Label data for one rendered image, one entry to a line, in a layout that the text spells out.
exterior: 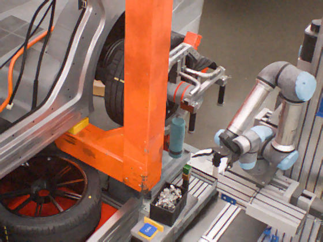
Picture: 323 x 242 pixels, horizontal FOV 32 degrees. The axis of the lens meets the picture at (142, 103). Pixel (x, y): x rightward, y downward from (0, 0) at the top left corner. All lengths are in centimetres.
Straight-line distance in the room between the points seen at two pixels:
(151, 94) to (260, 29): 339
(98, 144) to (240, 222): 99
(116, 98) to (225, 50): 247
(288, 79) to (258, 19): 370
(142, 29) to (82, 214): 110
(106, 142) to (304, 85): 119
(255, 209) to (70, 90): 118
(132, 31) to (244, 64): 286
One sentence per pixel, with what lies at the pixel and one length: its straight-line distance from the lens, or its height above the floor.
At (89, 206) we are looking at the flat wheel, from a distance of 314.
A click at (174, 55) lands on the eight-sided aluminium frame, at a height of 110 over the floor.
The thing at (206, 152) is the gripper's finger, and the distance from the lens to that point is 238.
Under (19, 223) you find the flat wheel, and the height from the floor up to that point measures 50.
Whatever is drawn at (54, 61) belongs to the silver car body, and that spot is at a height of 103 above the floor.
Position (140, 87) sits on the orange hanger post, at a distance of 275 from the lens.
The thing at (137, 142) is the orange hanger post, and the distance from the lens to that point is 297.
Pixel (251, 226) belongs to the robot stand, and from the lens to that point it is 353.
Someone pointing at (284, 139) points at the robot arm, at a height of 111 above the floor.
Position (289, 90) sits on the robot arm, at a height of 139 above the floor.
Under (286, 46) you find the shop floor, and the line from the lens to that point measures 578.
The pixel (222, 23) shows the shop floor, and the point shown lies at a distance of 604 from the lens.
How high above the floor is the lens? 278
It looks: 36 degrees down
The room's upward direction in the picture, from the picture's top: 2 degrees clockwise
